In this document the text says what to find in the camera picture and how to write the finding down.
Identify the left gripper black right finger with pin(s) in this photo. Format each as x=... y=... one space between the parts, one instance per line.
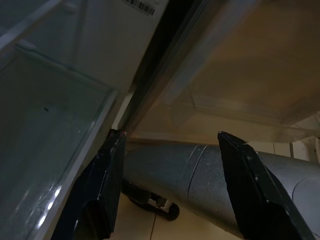
x=250 y=187

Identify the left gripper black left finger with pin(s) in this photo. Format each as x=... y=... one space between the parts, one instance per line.
x=105 y=175

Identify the glass fridge shelf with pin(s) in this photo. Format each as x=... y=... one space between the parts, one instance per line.
x=50 y=112
x=30 y=22

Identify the silver fridge body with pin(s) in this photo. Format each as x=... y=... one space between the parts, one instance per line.
x=112 y=50

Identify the white barcode sticker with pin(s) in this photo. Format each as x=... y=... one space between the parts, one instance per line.
x=140 y=6

